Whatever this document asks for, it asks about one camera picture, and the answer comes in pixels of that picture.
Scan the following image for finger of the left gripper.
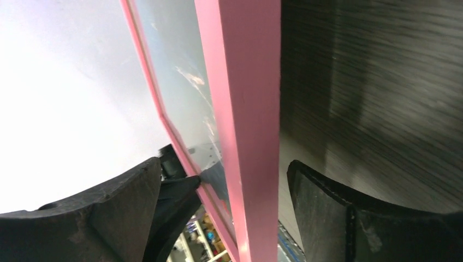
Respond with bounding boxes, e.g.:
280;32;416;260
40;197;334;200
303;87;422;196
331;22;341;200
143;144;201;261

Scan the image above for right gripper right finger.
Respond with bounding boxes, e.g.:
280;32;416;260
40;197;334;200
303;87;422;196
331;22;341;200
287;160;462;261

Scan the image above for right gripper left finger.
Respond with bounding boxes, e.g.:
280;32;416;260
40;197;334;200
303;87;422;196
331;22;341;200
1;157;161;261

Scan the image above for pink picture frame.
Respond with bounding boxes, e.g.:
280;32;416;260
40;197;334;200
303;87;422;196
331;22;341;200
120;0;282;262

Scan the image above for landscape photo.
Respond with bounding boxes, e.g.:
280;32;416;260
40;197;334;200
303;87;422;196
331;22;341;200
135;1;231;213

